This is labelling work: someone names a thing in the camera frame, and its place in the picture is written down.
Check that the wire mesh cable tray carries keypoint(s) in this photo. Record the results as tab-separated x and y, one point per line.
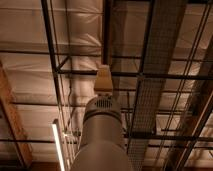
162	29

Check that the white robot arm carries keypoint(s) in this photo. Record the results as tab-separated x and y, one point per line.
102	144

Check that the wooden ceiling beam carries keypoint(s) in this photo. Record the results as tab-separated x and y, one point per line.
200	108
14	122

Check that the wooden ceiling beam right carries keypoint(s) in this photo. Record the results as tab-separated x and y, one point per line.
200	108

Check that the beige box on arm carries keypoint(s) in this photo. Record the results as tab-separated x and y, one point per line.
103	82

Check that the wooden ceiling beam left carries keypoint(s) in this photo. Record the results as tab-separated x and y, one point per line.
14	122

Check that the fluorescent tube light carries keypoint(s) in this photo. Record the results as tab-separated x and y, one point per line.
55	128

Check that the black metal ceiling rail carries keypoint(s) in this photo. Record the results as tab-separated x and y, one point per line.
48	31

